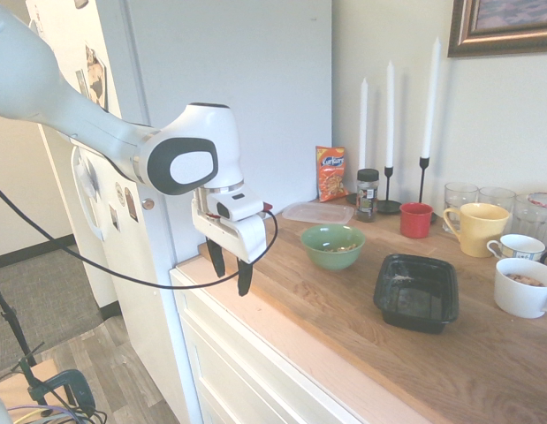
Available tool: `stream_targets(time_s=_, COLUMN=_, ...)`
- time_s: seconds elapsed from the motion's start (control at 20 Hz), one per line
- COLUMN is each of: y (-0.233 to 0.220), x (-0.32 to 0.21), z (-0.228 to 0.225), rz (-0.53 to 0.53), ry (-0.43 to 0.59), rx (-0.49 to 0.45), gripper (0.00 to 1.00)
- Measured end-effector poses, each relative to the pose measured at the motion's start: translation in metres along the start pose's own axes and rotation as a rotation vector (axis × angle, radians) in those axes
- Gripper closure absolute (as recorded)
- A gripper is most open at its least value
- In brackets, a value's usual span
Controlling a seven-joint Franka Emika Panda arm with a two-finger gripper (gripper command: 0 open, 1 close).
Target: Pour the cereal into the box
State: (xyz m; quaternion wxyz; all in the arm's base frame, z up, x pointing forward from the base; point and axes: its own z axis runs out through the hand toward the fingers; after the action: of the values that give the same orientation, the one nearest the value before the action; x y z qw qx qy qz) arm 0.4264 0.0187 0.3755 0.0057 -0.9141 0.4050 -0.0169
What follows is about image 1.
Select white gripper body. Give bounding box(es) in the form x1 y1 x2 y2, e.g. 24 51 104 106
192 196 268 265

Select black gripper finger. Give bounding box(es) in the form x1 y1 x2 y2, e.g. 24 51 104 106
236 258 255 298
205 237 227 279

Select green ceramic bowl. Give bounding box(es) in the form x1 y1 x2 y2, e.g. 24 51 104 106
300 223 367 272

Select brown cereal pieces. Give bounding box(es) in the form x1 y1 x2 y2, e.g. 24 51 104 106
505 272 546 287

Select clear plastic container lid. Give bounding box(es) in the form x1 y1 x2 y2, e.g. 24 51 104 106
281 201 355 224

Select white drawer cabinet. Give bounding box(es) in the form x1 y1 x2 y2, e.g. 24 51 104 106
169 260 367 424

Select orange snack bag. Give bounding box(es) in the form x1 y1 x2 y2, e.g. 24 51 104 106
315 146 350 203

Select brown oval fridge magnet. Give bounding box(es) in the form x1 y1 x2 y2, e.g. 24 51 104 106
124 186 139 221

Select spice jar black lid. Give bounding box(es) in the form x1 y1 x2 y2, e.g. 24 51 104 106
355 168 380 223

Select white refrigerator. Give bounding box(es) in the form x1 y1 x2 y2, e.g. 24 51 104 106
24 0 334 424

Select short white taper candle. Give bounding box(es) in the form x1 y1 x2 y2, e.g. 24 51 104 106
359 77 368 171

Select red mug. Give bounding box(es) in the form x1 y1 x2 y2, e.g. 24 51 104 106
399 202 437 239

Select black plastic food container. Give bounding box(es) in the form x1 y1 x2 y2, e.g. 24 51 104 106
372 253 460 336

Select green C-clamp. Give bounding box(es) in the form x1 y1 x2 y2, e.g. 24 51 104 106
28 369 97 416

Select medium white taper candle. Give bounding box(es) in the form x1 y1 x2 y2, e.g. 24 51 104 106
385 60 396 169

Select clear glass tumbler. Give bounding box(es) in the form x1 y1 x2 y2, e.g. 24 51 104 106
513 193 544 243
444 182 480 233
478 186 517 214

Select yellow mug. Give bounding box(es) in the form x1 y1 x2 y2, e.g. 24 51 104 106
442 202 511 259

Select tall white taper candle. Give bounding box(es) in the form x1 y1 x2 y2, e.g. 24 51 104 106
421 36 442 159

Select white patterned teacup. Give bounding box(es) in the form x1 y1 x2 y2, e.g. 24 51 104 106
486 233 547 262

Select large white mug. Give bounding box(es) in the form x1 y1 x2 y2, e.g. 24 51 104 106
493 257 547 319

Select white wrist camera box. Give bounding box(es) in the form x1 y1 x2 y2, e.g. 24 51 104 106
207 190 265 222

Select white fridge door handle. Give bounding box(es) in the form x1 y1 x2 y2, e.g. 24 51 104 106
71 147 107 242

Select black camera stand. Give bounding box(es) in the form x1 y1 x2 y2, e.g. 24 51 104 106
0 271 38 367

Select wooden robot mount board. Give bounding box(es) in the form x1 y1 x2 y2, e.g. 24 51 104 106
0 358 75 410

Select framed picture brown frame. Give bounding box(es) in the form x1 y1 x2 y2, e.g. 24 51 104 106
447 0 547 58

